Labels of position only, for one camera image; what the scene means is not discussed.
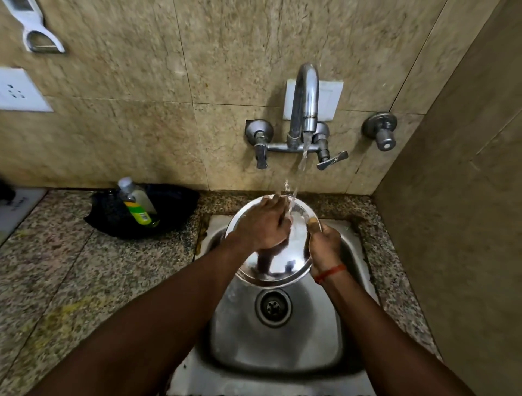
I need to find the person's left hand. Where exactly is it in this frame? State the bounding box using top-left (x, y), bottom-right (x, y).
top-left (234, 195), bottom-right (293, 252)

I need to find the person's right hand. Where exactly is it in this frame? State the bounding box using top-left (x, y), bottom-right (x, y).
top-left (306, 217), bottom-right (346, 280)

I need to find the round steel plate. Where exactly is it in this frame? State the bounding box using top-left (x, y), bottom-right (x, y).
top-left (225, 195), bottom-right (322, 288)

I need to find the person's left forearm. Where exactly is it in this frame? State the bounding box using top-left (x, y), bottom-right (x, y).
top-left (24, 233), bottom-right (255, 396)

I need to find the person's right forearm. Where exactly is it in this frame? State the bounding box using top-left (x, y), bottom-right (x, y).
top-left (316, 267), bottom-right (476, 396)

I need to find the red wrist thread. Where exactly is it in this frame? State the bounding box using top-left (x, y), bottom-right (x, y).
top-left (313, 264), bottom-right (347, 285)

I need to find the sink drain strainer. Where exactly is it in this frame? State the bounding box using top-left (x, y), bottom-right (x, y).
top-left (255, 289), bottom-right (293, 328)

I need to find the black plastic bag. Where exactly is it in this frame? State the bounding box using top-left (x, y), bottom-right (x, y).
top-left (84, 184), bottom-right (200, 240)

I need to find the stainless steel sink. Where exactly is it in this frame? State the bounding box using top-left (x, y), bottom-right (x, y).
top-left (166, 215), bottom-right (380, 396)

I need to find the dish soap bottle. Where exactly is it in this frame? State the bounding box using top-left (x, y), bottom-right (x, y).
top-left (117, 177), bottom-right (160, 227)

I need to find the white appliance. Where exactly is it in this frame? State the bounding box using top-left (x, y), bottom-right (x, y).
top-left (0, 180), bottom-right (47, 245)

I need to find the white electrical socket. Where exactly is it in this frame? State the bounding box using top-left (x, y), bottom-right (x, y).
top-left (0, 67), bottom-right (54, 113)

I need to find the white peeler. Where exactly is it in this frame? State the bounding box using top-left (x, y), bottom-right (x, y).
top-left (3, 0), bottom-right (66, 54)

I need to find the chrome wall mixer tap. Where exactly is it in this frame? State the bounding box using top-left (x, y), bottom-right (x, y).
top-left (245, 62), bottom-right (349, 171)

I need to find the chrome wall valve knob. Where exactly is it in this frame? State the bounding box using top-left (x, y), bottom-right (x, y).
top-left (362, 112), bottom-right (398, 152)

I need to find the white wall plate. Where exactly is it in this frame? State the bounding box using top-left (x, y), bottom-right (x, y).
top-left (283, 79), bottom-right (344, 122)

